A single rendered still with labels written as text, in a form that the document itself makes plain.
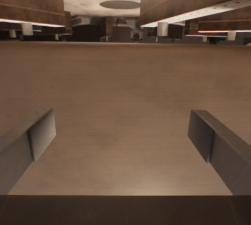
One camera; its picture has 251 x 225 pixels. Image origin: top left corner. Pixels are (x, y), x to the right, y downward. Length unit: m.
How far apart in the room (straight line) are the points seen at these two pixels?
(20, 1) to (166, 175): 1.60
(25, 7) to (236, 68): 1.60
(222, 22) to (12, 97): 2.21
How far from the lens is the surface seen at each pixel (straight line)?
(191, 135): 0.17
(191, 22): 3.21
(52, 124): 0.16
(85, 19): 3.89
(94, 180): 0.33
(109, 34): 3.91
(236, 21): 2.32
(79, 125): 0.28
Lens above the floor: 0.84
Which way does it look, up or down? 17 degrees up
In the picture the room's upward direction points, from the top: 179 degrees counter-clockwise
